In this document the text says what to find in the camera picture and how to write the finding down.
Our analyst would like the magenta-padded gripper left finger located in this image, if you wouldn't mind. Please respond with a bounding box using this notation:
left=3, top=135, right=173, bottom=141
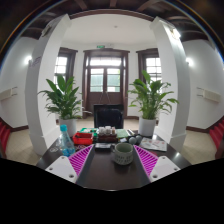
left=44, top=143, right=97, bottom=185

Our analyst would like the light green pad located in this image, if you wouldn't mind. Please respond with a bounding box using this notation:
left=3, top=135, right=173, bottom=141
left=115, top=128, right=130, bottom=139

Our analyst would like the grey patterned ceramic mug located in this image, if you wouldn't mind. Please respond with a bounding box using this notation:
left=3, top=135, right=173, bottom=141
left=110, top=142, right=135, bottom=166

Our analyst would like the red plastic box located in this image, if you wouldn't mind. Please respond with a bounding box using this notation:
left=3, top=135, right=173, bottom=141
left=72, top=131, right=94, bottom=146

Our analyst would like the green box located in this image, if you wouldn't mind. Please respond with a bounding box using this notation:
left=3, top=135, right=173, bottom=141
left=79, top=127, right=99, bottom=138

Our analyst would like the flat black device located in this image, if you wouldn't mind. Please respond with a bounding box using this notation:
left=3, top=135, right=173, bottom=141
left=94, top=142, right=113, bottom=150

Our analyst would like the red carpeted staircase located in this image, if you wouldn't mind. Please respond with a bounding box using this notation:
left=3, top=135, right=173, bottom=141
left=0, top=119, right=12, bottom=158
left=209, top=116, right=224, bottom=158

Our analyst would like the white wall radiator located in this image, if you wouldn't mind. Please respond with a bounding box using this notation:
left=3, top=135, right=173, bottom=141
left=0, top=86, right=18, bottom=102
left=196, top=87, right=222, bottom=104

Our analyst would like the green plant in white pot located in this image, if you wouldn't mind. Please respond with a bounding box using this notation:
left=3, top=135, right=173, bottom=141
left=37, top=74, right=84, bottom=138
left=127, top=69, right=180, bottom=138

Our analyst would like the dark wooden double door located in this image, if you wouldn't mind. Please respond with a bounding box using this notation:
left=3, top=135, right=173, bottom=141
left=82, top=48, right=130, bottom=118

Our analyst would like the clear blue drink bottle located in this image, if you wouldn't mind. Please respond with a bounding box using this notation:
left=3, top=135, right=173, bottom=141
left=59, top=124, right=77, bottom=158

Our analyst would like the brown tray with small jars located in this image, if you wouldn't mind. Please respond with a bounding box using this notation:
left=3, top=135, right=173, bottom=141
left=97, top=125, right=118, bottom=143

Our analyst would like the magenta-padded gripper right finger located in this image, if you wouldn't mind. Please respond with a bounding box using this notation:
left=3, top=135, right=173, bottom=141
left=132, top=143, right=181, bottom=184

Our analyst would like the black chair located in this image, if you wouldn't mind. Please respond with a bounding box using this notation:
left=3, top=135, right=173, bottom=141
left=93, top=103, right=125, bottom=129

